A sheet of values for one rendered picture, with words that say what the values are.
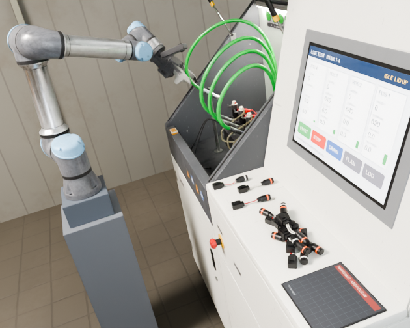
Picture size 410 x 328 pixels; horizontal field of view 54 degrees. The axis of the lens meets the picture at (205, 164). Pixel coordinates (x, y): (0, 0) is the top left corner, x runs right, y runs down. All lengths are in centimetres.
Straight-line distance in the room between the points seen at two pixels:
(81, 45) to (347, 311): 120
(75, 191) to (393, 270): 115
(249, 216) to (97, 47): 84
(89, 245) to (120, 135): 180
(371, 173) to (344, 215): 15
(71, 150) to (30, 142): 179
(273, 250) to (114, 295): 99
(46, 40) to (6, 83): 174
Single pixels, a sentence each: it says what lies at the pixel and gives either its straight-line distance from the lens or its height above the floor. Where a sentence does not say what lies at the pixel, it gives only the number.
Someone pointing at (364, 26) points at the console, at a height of 148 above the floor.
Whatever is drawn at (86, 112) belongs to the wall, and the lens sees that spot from 329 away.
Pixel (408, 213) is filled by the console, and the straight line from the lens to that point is 90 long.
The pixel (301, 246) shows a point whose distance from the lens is 103.
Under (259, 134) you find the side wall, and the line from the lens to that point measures 137.
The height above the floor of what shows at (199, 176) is 95.
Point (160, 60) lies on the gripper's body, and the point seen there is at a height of 129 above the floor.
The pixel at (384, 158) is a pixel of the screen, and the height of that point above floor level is 124.
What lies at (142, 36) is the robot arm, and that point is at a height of 140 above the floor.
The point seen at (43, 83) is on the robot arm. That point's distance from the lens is 165.
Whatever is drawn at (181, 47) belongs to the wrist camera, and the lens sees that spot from 173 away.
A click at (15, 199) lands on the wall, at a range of 356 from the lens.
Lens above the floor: 169
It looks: 28 degrees down
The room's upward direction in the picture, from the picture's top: 10 degrees counter-clockwise
